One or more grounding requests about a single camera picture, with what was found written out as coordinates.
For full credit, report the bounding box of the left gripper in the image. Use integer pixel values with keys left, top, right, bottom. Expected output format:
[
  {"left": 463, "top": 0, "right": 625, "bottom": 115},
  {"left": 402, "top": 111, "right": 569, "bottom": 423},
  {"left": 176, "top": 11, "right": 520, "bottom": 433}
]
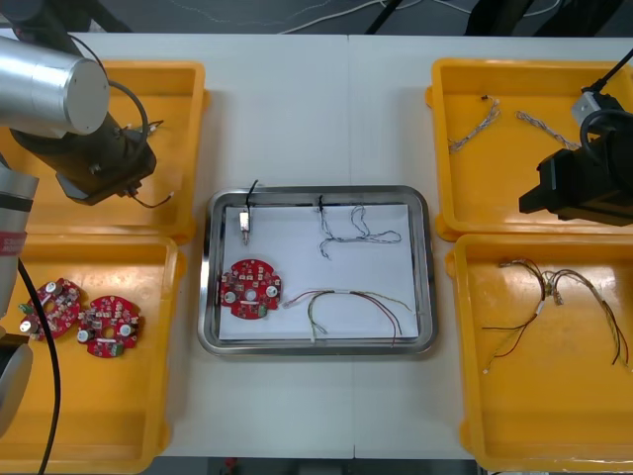
[{"left": 54, "top": 142, "right": 158, "bottom": 207}]

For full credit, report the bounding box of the white sheet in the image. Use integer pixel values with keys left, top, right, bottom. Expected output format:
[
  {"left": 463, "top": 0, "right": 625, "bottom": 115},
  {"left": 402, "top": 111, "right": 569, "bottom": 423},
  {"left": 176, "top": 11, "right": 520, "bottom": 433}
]
[{"left": 219, "top": 203, "right": 421, "bottom": 342}]

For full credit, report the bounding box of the round red circuit board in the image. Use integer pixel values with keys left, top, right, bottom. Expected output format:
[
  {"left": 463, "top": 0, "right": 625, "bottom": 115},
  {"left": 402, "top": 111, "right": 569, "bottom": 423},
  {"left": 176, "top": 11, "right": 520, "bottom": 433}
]
[
  {"left": 76, "top": 294, "right": 145, "bottom": 358},
  {"left": 219, "top": 256, "right": 288, "bottom": 322},
  {"left": 18, "top": 278, "right": 83, "bottom": 342}
]

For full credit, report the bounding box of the red green-yellow wire harness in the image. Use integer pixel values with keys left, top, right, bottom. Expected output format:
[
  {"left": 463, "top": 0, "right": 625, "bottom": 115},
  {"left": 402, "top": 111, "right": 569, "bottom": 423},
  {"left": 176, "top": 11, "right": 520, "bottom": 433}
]
[
  {"left": 280, "top": 287, "right": 414, "bottom": 348},
  {"left": 481, "top": 256, "right": 633, "bottom": 376}
]

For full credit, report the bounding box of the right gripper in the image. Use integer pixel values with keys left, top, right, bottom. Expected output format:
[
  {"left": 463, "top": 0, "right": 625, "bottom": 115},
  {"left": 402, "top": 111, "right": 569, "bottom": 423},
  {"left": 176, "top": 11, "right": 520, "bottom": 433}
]
[{"left": 517, "top": 142, "right": 625, "bottom": 223}]

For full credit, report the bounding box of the black stand leg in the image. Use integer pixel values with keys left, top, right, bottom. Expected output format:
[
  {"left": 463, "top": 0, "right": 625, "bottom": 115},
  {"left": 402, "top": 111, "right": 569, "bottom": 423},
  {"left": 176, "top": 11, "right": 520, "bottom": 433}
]
[{"left": 363, "top": 0, "right": 405, "bottom": 36}]

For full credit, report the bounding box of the steel tray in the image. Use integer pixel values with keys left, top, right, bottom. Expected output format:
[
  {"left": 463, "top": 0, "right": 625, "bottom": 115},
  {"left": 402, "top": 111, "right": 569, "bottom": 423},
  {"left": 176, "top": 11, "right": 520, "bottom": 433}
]
[{"left": 196, "top": 185, "right": 440, "bottom": 358}]

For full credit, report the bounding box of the blue-white twisted wire harness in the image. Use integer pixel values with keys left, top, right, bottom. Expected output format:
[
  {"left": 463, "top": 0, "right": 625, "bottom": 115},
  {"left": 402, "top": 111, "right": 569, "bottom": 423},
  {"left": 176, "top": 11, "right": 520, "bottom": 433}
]
[
  {"left": 514, "top": 110, "right": 583, "bottom": 150},
  {"left": 314, "top": 195, "right": 404, "bottom": 261},
  {"left": 446, "top": 93, "right": 502, "bottom": 152}
]

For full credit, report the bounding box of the white cable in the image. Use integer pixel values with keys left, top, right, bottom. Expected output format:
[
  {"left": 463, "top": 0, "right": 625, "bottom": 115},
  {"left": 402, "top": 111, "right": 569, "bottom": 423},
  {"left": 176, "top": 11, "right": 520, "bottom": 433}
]
[{"left": 279, "top": 0, "right": 390, "bottom": 35}]

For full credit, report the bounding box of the yellow-orange plastic bin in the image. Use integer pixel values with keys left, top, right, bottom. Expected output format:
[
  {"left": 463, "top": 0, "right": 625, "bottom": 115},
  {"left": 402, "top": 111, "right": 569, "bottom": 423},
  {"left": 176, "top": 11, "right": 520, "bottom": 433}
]
[
  {"left": 0, "top": 59, "right": 210, "bottom": 244},
  {"left": 444, "top": 233, "right": 633, "bottom": 471},
  {"left": 0, "top": 233, "right": 188, "bottom": 475},
  {"left": 424, "top": 56, "right": 633, "bottom": 242}
]

